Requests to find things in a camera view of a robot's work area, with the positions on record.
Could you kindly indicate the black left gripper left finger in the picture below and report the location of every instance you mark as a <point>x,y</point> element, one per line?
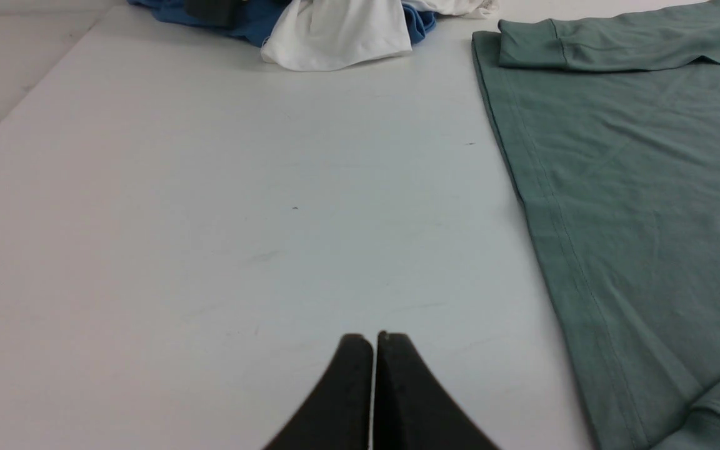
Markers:
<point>335,415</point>

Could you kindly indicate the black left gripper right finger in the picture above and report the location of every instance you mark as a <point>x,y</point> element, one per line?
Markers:
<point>411,408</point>

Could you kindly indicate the blue garment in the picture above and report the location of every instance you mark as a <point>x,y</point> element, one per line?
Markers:
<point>254,24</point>

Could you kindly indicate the green long sleeve shirt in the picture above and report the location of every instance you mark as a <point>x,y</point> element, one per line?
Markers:
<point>610,128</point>

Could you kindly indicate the dark green garment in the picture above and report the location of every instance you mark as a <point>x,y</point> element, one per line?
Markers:
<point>217,13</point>

